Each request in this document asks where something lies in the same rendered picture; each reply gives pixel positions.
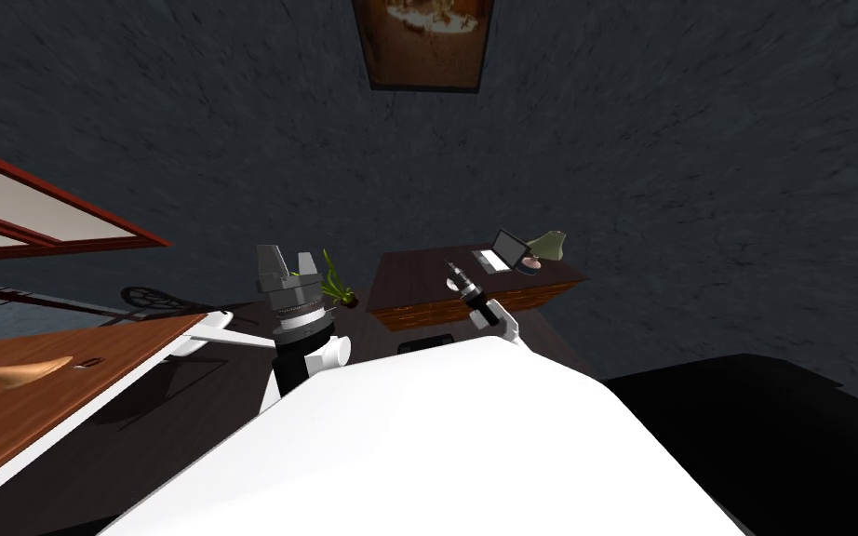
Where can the green potted plant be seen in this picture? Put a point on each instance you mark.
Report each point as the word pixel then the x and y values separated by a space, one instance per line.
pixel 337 286

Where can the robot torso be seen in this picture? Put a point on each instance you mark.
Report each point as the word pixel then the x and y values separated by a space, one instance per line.
pixel 429 447

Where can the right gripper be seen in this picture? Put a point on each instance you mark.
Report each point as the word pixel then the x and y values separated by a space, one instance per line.
pixel 464 284

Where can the brown table with white edge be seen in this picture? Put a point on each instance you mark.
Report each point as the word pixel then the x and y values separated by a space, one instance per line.
pixel 57 417

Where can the brown framed wall picture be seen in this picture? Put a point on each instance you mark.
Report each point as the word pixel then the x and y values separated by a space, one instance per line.
pixel 424 46

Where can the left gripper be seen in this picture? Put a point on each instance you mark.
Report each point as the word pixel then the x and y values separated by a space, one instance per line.
pixel 291 286

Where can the dark brown desk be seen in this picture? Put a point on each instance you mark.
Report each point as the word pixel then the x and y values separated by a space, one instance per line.
pixel 421 286

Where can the red framed window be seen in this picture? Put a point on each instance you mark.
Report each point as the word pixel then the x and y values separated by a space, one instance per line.
pixel 19 208

